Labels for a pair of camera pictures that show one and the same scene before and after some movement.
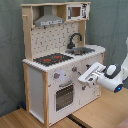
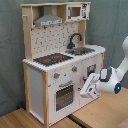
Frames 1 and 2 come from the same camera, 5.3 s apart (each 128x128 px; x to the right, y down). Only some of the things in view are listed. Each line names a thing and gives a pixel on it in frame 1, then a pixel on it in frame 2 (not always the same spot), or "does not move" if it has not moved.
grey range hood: (48, 18) does not move
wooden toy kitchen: (56, 55) does not move
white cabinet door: (87, 93) does not move
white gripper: (89, 77) → (90, 89)
